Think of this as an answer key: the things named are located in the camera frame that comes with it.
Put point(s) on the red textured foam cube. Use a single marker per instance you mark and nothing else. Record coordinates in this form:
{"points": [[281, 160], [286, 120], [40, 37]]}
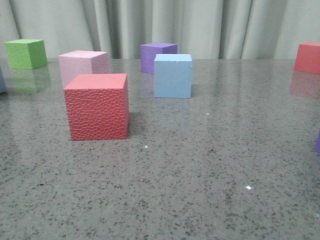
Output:
{"points": [[98, 106]]}

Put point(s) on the purple foam cube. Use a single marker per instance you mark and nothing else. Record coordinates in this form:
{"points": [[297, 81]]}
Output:
{"points": [[149, 51]]}

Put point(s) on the pink foam cube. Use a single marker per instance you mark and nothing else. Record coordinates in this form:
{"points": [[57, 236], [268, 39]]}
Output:
{"points": [[82, 62]]}

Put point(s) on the light blue foam cube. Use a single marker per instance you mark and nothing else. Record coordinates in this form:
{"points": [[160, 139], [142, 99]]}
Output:
{"points": [[3, 87], [173, 75]]}

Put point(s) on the grey-green curtain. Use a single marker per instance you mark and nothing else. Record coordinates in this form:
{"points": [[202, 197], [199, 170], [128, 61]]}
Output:
{"points": [[206, 29]]}

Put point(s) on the orange-red smooth foam cube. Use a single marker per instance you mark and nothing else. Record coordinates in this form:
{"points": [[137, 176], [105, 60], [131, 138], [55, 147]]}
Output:
{"points": [[308, 58]]}

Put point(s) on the purple cube at right edge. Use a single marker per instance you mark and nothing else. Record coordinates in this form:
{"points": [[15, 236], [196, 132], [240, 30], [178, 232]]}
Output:
{"points": [[317, 145]]}

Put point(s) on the green foam cube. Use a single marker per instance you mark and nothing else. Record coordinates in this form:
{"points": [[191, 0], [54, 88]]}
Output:
{"points": [[26, 54]]}

